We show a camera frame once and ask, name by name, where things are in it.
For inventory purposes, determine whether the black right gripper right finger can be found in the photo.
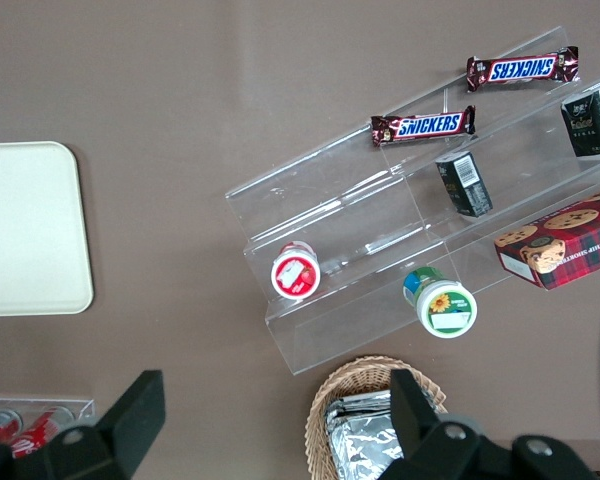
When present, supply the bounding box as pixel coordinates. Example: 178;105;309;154
389;368;485;467

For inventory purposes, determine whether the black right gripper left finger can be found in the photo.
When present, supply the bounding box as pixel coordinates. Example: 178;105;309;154
47;369;167;480

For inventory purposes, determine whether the light wicker basket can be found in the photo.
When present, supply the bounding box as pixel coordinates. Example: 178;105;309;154
304;354;449;480

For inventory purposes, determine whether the beige plastic tray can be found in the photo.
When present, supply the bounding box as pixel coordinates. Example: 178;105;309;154
0;140;95;317

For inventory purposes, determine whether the clear acrylic bottle rack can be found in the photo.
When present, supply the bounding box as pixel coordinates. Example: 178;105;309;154
0;396;97;437

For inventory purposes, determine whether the foil wrapped packet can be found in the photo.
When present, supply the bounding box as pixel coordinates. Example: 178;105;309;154
323;390;396;426
329;399;406;480

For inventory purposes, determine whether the green sunflower lid cup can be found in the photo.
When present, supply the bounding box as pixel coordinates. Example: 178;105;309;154
402;266;479;340

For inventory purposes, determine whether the red lid yoghurt cup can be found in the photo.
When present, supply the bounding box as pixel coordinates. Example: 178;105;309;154
270;239;323;301

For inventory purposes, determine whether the clear acrylic tiered shelf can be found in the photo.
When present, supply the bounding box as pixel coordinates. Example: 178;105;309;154
224;25;600;376

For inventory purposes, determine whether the red tartan cookie box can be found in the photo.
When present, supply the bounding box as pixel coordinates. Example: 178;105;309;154
493;182;600;292

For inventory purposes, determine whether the dark green small carton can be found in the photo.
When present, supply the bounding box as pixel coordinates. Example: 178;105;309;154
559;82;600;159
434;150;494;219

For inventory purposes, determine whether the Snickers chocolate bar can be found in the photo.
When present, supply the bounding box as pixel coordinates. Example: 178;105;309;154
370;104;478;149
466;45;581;93

